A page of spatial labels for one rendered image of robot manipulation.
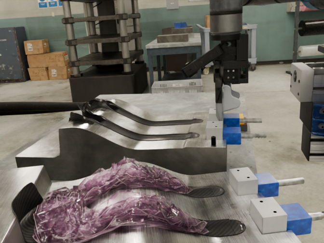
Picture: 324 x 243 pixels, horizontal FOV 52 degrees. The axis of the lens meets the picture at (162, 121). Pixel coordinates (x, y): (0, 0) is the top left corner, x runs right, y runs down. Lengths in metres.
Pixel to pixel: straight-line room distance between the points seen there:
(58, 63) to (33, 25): 1.06
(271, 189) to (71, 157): 0.44
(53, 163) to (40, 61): 6.73
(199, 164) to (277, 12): 6.65
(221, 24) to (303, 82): 0.32
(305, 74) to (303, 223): 0.53
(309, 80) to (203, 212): 0.56
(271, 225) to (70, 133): 0.47
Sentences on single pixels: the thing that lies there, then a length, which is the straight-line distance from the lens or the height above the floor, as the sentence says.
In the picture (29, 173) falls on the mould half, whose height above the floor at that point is 0.91.
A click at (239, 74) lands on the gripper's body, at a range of 0.81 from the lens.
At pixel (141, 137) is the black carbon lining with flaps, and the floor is 0.88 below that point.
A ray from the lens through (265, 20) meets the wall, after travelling 7.25.
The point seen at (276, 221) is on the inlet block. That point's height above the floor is 0.87.
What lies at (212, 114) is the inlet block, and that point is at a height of 0.91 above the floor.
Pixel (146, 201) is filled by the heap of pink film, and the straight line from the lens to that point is 0.48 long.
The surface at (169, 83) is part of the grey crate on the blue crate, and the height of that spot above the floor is 0.33.
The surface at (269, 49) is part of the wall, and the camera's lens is 7.31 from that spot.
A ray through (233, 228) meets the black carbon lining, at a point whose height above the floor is 0.85.
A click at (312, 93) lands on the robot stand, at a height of 0.93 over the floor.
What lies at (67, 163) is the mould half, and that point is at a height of 0.84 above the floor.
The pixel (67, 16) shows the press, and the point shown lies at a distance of 4.84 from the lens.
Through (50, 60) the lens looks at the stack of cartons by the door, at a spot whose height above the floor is 0.41.
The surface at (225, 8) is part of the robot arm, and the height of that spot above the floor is 1.16.
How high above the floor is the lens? 1.16
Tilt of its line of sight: 18 degrees down
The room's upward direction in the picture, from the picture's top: 4 degrees counter-clockwise
